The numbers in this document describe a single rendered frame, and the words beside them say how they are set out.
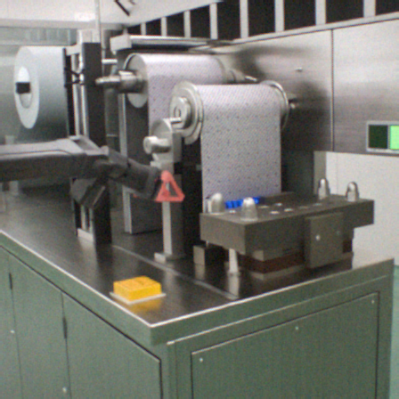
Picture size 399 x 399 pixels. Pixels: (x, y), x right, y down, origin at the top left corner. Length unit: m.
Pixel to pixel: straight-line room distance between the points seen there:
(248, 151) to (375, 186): 3.06
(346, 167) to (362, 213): 3.17
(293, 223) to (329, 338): 0.27
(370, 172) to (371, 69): 3.08
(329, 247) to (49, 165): 0.63
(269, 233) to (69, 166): 0.43
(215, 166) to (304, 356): 0.47
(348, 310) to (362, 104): 0.47
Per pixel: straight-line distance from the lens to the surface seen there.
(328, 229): 1.28
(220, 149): 1.33
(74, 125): 1.66
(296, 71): 1.51
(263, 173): 1.42
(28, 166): 1.02
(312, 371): 1.30
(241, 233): 1.15
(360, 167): 4.47
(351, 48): 1.40
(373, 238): 4.47
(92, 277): 1.29
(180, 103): 1.32
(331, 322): 1.30
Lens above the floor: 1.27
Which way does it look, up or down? 9 degrees down
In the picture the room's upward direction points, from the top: 2 degrees counter-clockwise
